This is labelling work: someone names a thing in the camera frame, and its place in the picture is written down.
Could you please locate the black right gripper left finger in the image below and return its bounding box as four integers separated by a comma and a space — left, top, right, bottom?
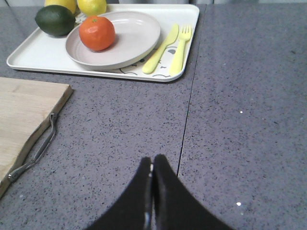
87, 157, 152, 230

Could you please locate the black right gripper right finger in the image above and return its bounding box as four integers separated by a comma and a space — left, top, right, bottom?
153, 154, 231, 230

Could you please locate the beige round plate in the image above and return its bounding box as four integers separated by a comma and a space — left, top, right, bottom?
66, 11, 160, 70

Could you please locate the orange mandarin fruit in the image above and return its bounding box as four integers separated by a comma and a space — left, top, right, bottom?
79, 16, 116, 51

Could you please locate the white rectangular tray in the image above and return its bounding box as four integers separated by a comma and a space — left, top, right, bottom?
7, 4, 200, 82

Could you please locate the yellow plastic fork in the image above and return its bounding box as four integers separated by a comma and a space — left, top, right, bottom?
169, 25, 192, 76

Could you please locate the yellow plastic knife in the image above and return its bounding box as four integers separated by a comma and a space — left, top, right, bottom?
142, 23, 179, 74

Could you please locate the wooden cutting board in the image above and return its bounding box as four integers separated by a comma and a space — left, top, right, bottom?
0, 77, 73, 195

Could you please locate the green lime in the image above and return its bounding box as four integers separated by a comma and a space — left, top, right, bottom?
35, 5, 75, 37

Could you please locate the yellow lemon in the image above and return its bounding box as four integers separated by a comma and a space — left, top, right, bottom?
77, 0, 107, 16
44, 0, 77, 14

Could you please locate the rear yellow lemon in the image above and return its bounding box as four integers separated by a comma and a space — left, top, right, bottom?
44, 0, 77, 14

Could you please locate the metal cutting board handle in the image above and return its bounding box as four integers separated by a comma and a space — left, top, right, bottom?
8, 113, 58, 183

